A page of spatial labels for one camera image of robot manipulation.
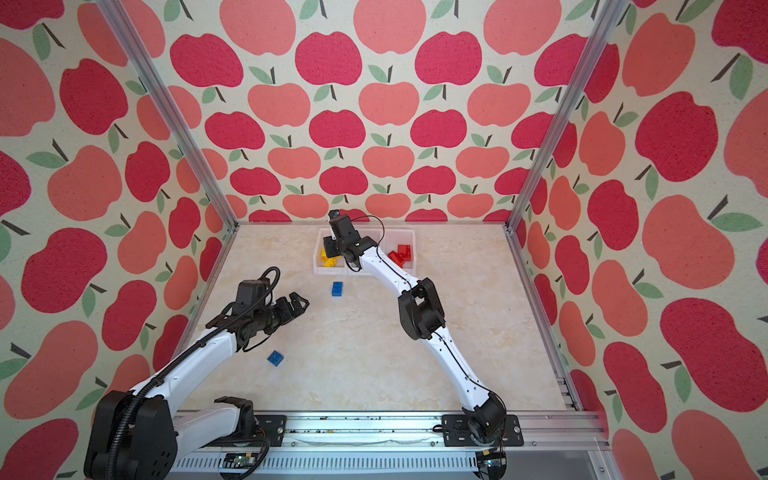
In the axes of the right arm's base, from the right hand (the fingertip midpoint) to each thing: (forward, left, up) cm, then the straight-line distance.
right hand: (334, 239), depth 102 cm
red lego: (+3, -25, -7) cm, 26 cm away
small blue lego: (-39, +11, -10) cm, 42 cm away
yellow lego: (-3, +3, -10) cm, 10 cm away
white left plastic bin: (-7, +5, -7) cm, 11 cm away
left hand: (-27, +4, -2) cm, 27 cm away
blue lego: (-13, -2, -11) cm, 17 cm away
